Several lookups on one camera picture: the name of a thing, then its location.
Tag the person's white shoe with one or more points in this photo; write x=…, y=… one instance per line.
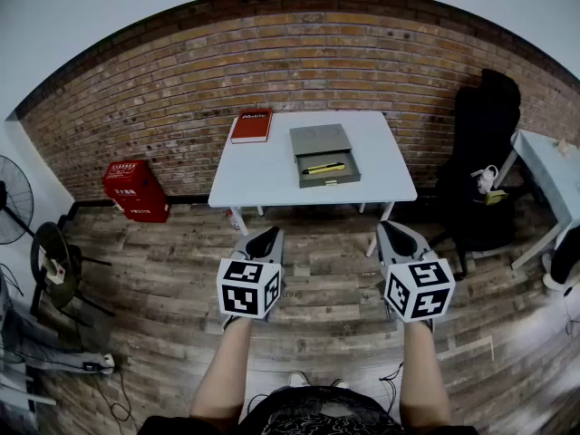
x=299, y=379
x=340, y=383

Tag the small white bag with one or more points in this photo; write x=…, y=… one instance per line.
x=486, y=180

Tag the white square table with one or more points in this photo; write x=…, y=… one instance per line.
x=254, y=175

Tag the black office chair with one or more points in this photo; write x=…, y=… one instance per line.
x=485, y=120

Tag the grey folded stand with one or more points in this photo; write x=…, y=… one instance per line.
x=41, y=342

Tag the red hardcover book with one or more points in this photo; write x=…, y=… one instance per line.
x=251, y=127

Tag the white side table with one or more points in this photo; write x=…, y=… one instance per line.
x=544, y=161

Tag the person's right white shoe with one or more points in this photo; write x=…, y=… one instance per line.
x=340, y=383

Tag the person's left white shoe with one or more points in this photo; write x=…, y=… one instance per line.
x=299, y=379

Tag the black standing fan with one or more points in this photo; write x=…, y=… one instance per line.
x=20, y=221

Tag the small beige object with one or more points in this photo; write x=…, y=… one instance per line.
x=563, y=147

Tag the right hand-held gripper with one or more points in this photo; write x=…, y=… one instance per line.
x=421, y=290

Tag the person's right forearm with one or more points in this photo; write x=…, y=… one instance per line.
x=423, y=370

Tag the red and white bottle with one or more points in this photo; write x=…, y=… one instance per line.
x=234, y=221

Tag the grey metal drawer box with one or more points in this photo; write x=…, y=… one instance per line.
x=321, y=138

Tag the person's black patterned shirt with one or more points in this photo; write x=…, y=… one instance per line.
x=317, y=410

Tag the yellow utility knife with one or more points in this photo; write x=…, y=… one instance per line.
x=324, y=168

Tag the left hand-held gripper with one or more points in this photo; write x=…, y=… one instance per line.
x=247, y=288

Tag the red cardboard box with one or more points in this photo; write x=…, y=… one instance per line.
x=136, y=193

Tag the white power strip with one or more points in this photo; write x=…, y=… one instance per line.
x=97, y=365

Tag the person's left forearm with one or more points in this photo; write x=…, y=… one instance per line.
x=222, y=370

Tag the yellow-green small object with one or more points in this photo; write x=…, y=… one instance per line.
x=496, y=197

